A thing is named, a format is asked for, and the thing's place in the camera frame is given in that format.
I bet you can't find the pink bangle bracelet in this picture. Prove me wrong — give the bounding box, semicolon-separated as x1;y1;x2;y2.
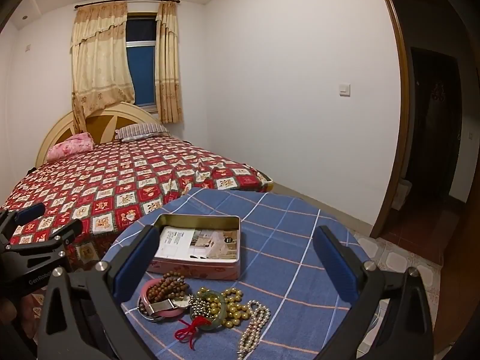
136;278;191;323

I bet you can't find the brown wooden bead necklace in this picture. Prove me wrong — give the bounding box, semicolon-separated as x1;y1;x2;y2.
138;270;191;316

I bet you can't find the silver watch band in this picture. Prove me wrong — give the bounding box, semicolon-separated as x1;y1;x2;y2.
137;295;191;322

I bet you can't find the red knotted cord pendant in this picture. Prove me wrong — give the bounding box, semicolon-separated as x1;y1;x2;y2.
173;316;212;350

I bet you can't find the small metallic bead chain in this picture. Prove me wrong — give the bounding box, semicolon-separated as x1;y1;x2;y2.
188;294;222;320

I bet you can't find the white pearl necklace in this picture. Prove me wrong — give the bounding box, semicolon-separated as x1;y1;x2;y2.
237;299;272;360

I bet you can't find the large gold pearl necklace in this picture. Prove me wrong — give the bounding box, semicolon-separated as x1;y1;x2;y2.
197;286;251;329

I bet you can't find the red patchwork bedspread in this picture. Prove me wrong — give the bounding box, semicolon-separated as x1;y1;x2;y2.
4;136;272;268

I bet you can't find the pink floral pillow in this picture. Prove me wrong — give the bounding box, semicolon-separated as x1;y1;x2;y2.
46;133;95;163

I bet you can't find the printed paper booklet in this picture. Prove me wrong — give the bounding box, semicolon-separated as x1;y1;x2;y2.
154;226;239;263

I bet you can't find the cream wooden headboard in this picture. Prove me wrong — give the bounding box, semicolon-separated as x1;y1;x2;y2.
35;102;157;167

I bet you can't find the striped pillow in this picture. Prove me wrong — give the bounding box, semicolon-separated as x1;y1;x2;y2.
115;123;169;142

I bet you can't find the pink metal tin box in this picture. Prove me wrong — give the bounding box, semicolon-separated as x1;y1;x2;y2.
147;214;241;281

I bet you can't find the left beige curtain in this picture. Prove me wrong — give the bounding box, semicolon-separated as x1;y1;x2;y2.
70;2;135;133

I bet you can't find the beige curtain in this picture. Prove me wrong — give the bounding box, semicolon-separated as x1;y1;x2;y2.
70;2;135;133
154;2;183;125

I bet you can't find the right beige curtain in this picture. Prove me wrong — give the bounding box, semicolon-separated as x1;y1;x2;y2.
154;2;183;125

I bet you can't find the window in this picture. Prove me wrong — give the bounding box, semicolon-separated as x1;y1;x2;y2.
126;12;157;113

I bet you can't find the black curtain rod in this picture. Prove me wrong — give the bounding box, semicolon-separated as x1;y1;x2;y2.
74;0;182;10

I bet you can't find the brown wooden door frame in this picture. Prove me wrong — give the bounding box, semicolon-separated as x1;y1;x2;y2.
370;0;410;239

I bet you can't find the white wall switch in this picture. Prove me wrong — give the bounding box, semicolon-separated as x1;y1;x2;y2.
338;84;351;97

